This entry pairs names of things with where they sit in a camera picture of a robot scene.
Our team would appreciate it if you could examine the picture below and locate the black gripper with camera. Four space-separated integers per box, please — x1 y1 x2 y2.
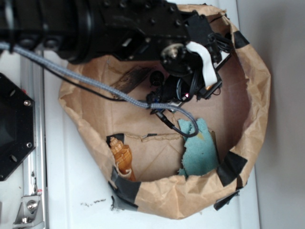
146 11 233 106

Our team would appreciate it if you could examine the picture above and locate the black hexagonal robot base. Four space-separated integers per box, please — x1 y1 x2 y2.
0 73 35 181

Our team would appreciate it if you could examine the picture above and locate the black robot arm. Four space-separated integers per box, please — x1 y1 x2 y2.
0 0 233 109

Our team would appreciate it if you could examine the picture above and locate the dark wood bark piece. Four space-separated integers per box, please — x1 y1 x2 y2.
111 67 152 94

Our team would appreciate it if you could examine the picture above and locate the teal cloth scrap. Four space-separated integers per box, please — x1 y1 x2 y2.
178 118 219 177

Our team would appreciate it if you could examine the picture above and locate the brown paper bag bin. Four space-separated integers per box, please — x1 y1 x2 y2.
59 4 271 219

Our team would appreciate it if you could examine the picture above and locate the orange spiral seashell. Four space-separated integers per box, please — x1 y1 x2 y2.
110 137 136 181

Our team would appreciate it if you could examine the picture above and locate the white ribbon cable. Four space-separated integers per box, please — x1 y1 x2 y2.
186 41 218 87

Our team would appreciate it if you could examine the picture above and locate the grey braided cable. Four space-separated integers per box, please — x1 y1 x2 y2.
0 42 198 137

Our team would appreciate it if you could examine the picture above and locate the aluminium extrusion rail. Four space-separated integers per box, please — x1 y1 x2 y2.
13 57 49 229

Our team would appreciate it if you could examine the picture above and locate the metal corner bracket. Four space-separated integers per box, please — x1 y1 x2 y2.
13 195 43 229

